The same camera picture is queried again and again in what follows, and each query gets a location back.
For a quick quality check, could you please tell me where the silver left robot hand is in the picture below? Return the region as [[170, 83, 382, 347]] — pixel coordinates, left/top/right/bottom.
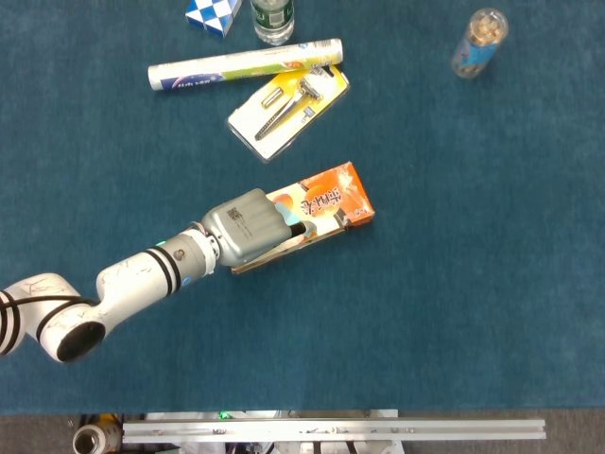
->
[[200, 187, 308, 267]]

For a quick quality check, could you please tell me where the orange snack box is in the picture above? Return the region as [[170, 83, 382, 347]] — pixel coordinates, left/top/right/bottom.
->
[[230, 161, 377, 275]]

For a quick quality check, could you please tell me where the white yellow tube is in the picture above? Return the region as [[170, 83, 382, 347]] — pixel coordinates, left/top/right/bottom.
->
[[147, 38, 345, 93]]

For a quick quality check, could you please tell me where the green capped plastic bottle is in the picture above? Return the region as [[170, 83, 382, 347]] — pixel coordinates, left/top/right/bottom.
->
[[250, 0, 295, 46]]

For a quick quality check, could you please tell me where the clear plastic snack canister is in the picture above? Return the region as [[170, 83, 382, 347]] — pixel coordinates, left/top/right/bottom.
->
[[450, 7, 510, 79]]

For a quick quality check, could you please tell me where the razor in yellow blister pack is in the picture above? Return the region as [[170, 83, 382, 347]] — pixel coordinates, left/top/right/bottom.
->
[[227, 64, 351, 165]]

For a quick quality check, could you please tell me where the blue felt table cloth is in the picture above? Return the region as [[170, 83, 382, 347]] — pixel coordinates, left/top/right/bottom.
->
[[0, 0, 605, 416]]

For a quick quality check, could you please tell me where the blue white snake cube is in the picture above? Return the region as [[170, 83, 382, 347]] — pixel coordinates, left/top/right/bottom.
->
[[184, 0, 243, 39]]

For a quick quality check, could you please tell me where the aluminium profile rail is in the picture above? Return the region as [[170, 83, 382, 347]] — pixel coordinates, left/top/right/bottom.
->
[[121, 417, 547, 445]]

